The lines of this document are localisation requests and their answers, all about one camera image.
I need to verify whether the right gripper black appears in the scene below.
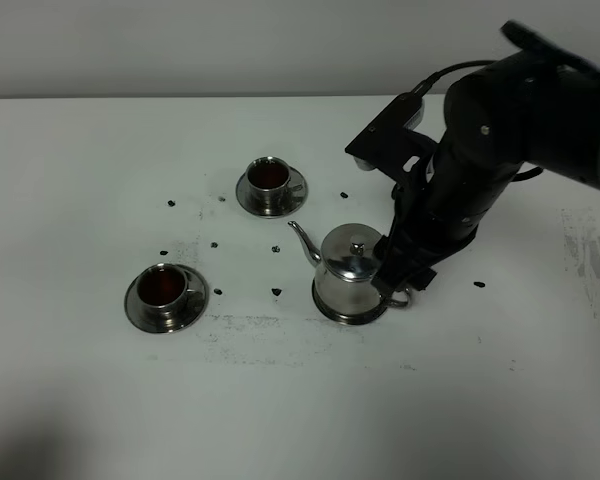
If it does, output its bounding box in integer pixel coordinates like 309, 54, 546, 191
372, 164, 485, 297

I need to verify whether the stainless steel teapot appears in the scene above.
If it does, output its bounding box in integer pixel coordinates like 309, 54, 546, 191
288, 221, 412, 309

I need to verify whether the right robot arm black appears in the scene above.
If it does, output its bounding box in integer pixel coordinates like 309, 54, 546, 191
368, 20, 600, 295

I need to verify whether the teapot steel saucer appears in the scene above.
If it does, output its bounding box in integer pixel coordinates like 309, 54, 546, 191
311, 281, 389, 326

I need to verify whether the far steel saucer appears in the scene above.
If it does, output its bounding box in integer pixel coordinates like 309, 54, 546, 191
235, 157, 308, 218

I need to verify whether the far steel teacup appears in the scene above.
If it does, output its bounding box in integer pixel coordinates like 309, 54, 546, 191
246, 156, 306, 207

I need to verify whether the steel teacup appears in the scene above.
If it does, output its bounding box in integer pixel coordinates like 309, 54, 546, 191
246, 156, 306, 207
132, 263, 205, 313

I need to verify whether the near steel saucer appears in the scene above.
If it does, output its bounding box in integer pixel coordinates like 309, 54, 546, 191
124, 264, 209, 334

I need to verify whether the near steel teacup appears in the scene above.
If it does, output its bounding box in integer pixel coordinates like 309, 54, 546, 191
132, 263, 205, 313

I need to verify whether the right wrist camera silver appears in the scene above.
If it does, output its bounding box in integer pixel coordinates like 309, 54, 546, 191
345, 92, 437, 186

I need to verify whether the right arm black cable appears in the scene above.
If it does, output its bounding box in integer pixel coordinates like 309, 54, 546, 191
409, 59, 546, 184

